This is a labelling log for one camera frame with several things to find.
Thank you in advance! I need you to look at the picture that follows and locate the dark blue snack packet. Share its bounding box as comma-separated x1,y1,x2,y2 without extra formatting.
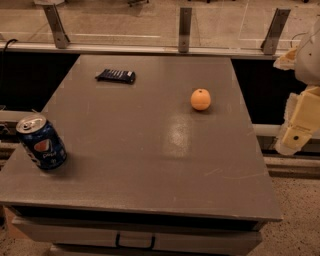
95,69,136,84

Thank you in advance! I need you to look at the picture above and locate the blue pepsi can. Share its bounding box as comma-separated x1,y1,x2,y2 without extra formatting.
16,113,67,170

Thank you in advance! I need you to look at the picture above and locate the black drawer handle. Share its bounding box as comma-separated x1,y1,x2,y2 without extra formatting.
115,232,156,250

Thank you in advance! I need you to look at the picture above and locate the black cable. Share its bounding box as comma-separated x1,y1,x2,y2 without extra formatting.
0,38,19,88

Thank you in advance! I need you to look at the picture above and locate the metal bracket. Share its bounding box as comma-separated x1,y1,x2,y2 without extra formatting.
261,8,291,55
33,0,70,49
178,7,192,53

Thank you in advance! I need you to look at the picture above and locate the metal rail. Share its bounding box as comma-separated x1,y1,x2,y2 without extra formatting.
6,41,288,60

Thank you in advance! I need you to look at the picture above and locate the left metal bracket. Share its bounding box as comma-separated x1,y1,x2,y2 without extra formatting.
33,0,70,49

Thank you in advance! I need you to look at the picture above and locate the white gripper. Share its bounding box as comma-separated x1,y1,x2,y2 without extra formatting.
273,19,320,155

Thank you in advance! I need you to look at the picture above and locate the orange fruit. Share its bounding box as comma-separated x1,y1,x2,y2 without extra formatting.
190,88,211,111

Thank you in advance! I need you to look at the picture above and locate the middle metal bracket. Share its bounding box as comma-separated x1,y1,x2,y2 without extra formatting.
178,7,192,53

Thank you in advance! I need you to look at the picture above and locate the grey cabinet drawer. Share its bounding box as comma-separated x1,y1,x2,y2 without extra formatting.
12,217,262,256

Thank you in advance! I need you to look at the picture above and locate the right metal bracket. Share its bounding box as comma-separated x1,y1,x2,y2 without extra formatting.
261,8,291,55

